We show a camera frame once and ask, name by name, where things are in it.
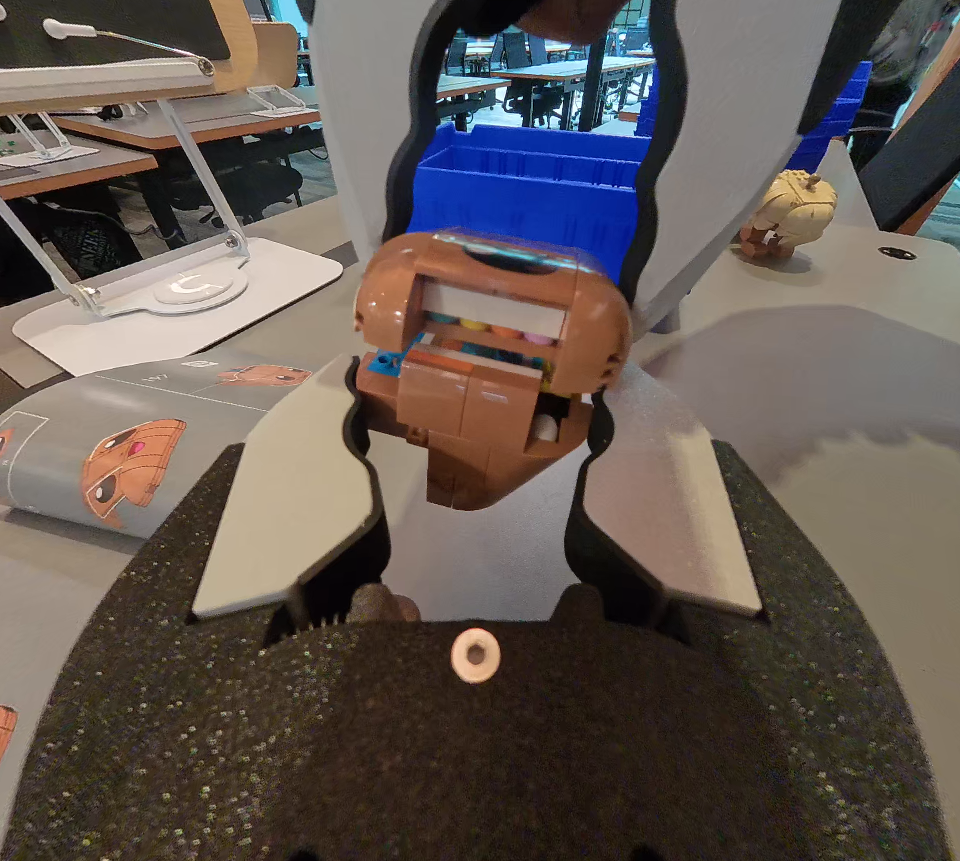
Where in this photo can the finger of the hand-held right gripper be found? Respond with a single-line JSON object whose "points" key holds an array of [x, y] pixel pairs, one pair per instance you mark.
{"points": [[367, 51], [742, 73]]}

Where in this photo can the blue plastic bin stack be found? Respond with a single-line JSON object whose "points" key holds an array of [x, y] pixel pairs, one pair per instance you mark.
{"points": [[844, 103]]}

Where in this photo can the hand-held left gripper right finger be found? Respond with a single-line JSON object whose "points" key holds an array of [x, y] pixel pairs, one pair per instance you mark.
{"points": [[667, 501]]}

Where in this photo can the wooden top desk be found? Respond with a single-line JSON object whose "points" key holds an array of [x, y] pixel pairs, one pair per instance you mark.
{"points": [[187, 122]]}

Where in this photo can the black desk grommet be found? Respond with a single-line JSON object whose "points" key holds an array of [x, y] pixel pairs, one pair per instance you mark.
{"points": [[896, 252]]}

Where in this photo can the grey instruction booklet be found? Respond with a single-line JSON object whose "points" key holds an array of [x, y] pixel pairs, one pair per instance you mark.
{"points": [[75, 426]]}

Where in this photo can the row of black office chairs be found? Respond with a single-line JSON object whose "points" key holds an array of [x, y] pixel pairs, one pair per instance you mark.
{"points": [[525, 51]]}

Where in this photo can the white desk stand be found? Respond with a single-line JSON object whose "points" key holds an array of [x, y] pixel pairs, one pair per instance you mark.
{"points": [[187, 306]]}

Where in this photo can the brown lego body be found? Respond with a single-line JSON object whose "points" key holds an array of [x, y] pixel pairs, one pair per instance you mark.
{"points": [[795, 208]]}

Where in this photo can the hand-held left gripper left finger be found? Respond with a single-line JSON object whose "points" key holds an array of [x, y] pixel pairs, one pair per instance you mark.
{"points": [[300, 486]]}

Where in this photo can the person's left hand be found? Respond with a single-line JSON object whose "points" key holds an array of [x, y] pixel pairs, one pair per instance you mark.
{"points": [[406, 607]]}

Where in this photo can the brown lego head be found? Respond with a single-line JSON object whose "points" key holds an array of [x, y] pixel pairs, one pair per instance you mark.
{"points": [[487, 411]]}

